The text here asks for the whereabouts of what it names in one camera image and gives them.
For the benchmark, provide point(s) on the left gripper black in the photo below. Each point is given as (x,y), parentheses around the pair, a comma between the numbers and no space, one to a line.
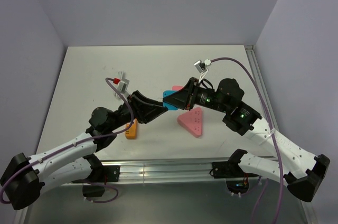
(145,109)

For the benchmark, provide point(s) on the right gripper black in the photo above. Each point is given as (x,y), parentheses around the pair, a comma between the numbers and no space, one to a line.
(184,97)

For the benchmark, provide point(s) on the pink plug adapter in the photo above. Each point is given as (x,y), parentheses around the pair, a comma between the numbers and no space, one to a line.
(176,88)

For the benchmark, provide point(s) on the pink triangular power strip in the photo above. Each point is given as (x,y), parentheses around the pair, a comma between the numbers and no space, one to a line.
(191,121)

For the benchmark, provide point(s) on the orange power strip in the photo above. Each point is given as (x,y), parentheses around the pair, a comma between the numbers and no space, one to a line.
(132,132)

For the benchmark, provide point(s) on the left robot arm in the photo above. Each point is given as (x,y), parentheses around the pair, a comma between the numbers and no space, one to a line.
(87,143)

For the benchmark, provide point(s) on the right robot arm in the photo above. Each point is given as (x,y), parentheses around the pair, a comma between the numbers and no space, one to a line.
(300,171)

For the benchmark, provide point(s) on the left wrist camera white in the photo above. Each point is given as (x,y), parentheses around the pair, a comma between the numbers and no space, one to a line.
(121,82)

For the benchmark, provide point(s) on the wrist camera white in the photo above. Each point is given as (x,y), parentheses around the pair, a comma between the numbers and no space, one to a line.
(121,82)
(203,68)

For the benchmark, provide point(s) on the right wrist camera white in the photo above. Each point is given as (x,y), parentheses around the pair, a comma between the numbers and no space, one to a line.
(203,68)

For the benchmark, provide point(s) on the front aluminium rail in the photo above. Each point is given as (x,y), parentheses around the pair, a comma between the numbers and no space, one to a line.
(170,171)

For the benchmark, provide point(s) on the aluminium rail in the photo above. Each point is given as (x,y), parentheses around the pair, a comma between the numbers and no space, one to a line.
(266,105)
(170,171)

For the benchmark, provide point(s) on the right aluminium rail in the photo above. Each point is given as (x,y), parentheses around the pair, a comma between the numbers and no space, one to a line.
(266,105)

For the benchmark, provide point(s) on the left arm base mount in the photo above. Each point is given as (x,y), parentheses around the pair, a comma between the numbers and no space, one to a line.
(93,189)

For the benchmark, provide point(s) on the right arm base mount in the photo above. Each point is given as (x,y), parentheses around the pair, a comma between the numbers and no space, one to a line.
(237,181)

